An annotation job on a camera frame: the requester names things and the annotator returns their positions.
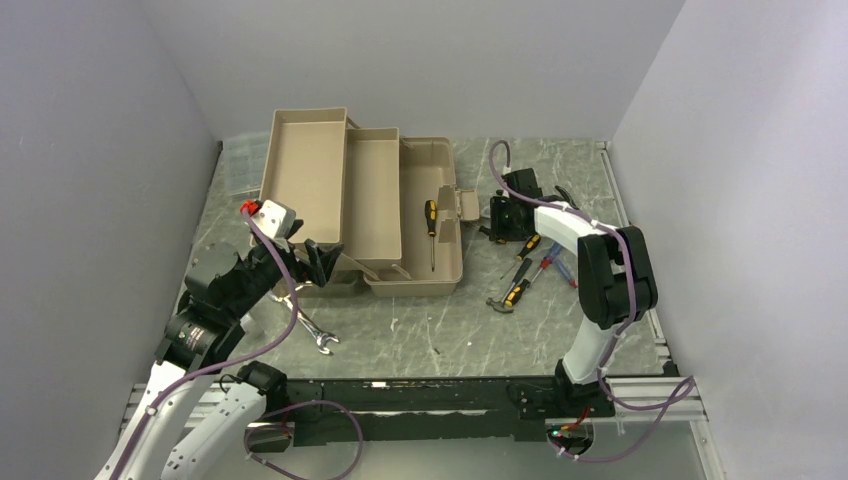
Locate black yellow handled screwdriver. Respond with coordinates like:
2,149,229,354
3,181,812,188
425,199,437,272

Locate claw hammer yellow black handle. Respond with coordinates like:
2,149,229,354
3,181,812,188
486,258,533,314

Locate black needle-nose pliers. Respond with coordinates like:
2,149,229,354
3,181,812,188
554,185,580,210

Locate aluminium rail frame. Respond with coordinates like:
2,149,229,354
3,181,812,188
121,377,709,431

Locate large silver open-end wrench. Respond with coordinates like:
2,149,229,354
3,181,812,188
266,293,340,356

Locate red handled screwdriver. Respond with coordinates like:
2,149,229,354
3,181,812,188
530,243,562,283

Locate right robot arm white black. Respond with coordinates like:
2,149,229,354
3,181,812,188
494,174,658,415

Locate blue handle red collar screwdriver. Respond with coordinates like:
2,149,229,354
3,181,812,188
554,258,578,289

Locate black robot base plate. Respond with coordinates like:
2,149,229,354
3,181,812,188
258,376,615,446

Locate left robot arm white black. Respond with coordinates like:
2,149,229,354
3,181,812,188
97,241,343,479

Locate translucent brown tool box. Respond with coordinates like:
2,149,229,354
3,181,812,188
258,107,480,297

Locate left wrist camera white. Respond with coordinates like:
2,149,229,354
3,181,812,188
239,200,297,245

